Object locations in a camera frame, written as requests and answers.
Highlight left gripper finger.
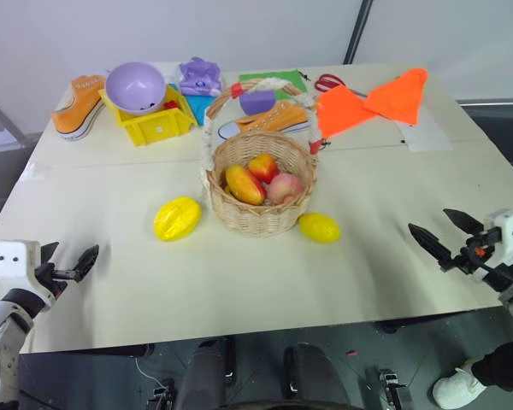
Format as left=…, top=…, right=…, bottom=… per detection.
left=39, top=241, right=61, bottom=267
left=67, top=244, right=100, bottom=283

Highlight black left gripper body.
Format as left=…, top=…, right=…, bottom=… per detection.
left=33, top=261, right=70, bottom=302

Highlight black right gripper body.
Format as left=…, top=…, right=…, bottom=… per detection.
left=438, top=228, right=503, bottom=277

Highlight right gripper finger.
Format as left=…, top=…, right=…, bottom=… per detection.
left=442, top=208, right=485, bottom=236
left=408, top=222, right=453, bottom=268

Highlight white paper sheet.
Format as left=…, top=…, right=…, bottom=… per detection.
left=394, top=107, right=455, bottom=153

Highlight yellow starfruit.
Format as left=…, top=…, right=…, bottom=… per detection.
left=153, top=196, right=203, bottom=243

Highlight dark trouser leg of person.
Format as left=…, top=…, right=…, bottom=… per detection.
left=469, top=336, right=513, bottom=392

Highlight yellow lemon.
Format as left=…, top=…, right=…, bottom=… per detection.
left=298, top=212, right=341, bottom=244

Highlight white sneaker of person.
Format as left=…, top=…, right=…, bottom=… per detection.
left=432, top=357, right=489, bottom=410

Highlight orange cloth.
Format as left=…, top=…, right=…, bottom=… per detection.
left=315, top=84, right=369, bottom=140
left=363, top=67, right=429, bottom=126

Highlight grey metal rack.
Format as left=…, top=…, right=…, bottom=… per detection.
left=0, top=90, right=28, bottom=144

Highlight orange canvas sneaker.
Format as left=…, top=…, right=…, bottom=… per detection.
left=50, top=74, right=109, bottom=142
left=215, top=99, right=321, bottom=143

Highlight metal table leg caster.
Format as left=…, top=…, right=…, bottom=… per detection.
left=364, top=366, right=413, bottom=410
left=146, top=377, right=177, bottom=410

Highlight yellow plastic storage bin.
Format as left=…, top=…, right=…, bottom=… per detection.
left=98, top=83, right=198, bottom=148

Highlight pink peach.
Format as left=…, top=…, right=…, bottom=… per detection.
left=267, top=172, right=305, bottom=205

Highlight dark rounded shape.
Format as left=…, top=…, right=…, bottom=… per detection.
left=174, top=338, right=237, bottom=410

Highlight long red-yellow mango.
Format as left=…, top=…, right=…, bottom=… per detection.
left=225, top=164, right=268, bottom=207

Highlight purple plastic bowl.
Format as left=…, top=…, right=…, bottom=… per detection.
left=104, top=61, right=168, bottom=116

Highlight small red-yellow mango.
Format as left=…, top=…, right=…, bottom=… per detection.
left=248, top=154, right=280, bottom=185

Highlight green paper sheet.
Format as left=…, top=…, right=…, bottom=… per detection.
left=238, top=68, right=309, bottom=102

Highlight black diagonal pole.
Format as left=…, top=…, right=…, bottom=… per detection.
left=343, top=0, right=375, bottom=66

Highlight purple plush toy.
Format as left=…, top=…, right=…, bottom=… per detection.
left=178, top=56, right=224, bottom=97

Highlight purple round block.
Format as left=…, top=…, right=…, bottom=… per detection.
left=239, top=90, right=277, bottom=116

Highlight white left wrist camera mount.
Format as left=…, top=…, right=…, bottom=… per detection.
left=0, top=240, right=43, bottom=296

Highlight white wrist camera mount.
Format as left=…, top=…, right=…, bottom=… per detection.
left=0, top=240, right=43, bottom=296
left=482, top=208, right=513, bottom=262

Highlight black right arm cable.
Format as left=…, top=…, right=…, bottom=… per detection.
left=469, top=245, right=513, bottom=291

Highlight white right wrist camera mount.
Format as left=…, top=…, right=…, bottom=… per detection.
left=482, top=208, right=513, bottom=262

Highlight wicker basket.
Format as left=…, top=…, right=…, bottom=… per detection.
left=200, top=78, right=327, bottom=238

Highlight red-handled scissors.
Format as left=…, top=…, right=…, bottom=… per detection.
left=313, top=73, right=369, bottom=97

